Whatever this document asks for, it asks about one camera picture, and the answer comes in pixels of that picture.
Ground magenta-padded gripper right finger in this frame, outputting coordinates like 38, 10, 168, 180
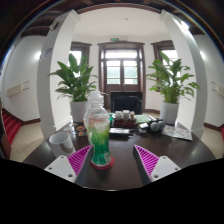
132, 144, 183, 186

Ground dark wooden glazed door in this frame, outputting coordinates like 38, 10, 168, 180
97, 41, 147, 113

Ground white wall radiator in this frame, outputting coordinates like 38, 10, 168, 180
211, 81, 224, 98
6, 80, 31, 98

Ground grey round headset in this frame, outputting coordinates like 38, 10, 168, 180
148, 119, 167, 133

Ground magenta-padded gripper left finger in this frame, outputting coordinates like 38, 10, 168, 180
43, 144, 94, 186

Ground potted leafy plant, white pot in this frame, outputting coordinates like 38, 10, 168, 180
48, 53, 99, 123
145, 51, 201, 126

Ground flat black device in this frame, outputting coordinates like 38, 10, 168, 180
108, 127, 131, 136

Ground flat round red coaster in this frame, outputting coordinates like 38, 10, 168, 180
89, 155, 115, 171

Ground green book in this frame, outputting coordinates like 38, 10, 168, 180
134, 114, 152, 124

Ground printed paper brochure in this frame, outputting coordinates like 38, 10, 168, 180
161, 124, 194, 142

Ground dark-framed window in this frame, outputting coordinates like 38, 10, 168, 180
150, 39, 179, 68
69, 41, 93, 73

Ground white ceramic mug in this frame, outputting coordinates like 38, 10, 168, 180
48, 131, 77, 158

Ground clear bottle with green label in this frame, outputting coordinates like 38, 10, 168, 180
83, 90, 112, 167

